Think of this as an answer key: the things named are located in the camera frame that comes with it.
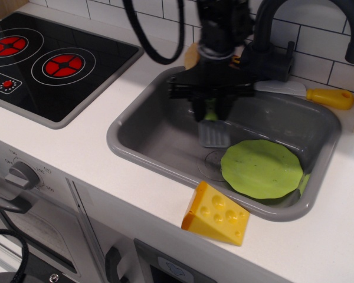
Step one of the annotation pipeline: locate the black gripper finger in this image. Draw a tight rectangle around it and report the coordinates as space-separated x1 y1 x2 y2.
215 97 238 120
192 98 207 122

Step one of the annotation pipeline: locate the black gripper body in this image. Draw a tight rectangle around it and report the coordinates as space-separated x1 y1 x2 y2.
166 55 255 100

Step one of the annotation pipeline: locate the green handled grey spatula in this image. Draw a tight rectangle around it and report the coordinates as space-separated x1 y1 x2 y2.
198 98 230 149

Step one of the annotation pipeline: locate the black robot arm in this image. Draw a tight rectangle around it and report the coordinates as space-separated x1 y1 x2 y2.
167 1 255 122

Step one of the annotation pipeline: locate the grey sink basin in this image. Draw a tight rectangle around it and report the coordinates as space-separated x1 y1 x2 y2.
107 67 342 222

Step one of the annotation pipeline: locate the green plate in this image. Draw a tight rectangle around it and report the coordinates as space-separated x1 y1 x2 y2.
221 140 303 199

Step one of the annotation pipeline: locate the toy pizza slice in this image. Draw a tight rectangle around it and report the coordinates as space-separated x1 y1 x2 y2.
183 42 240 70

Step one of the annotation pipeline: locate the black faucet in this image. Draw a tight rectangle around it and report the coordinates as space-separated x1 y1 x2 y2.
240 0 354 82

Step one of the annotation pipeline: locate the yellow cheese wedge toy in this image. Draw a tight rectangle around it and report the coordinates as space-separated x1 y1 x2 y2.
181 181 250 246

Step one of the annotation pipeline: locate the black toy stove top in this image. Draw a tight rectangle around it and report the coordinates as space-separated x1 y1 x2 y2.
0 12 143 129

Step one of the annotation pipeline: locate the grey oven knob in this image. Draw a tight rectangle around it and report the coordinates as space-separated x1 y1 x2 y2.
4 162 40 190

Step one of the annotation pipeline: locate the black braided cable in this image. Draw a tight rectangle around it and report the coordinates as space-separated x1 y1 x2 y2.
122 0 186 65

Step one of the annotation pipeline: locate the yellow handled toy knife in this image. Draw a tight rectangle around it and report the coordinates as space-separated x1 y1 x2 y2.
254 80 354 110

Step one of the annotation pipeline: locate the dark grey dishwasher handle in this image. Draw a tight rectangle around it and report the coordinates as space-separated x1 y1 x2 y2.
105 246 130 283

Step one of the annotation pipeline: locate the grey oven door handle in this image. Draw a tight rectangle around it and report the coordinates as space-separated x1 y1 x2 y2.
0 181 38 214

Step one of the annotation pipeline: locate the black cable lower left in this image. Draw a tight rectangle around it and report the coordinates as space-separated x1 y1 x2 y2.
0 228 30 283

